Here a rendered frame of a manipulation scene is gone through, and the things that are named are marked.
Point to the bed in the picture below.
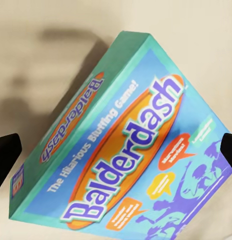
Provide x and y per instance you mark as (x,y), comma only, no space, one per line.
(48,49)

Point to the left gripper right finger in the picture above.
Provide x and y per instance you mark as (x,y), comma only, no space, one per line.
(226,147)

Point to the board game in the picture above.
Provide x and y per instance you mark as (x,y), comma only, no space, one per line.
(134,155)

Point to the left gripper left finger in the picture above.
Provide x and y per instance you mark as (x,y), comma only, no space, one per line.
(10,150)

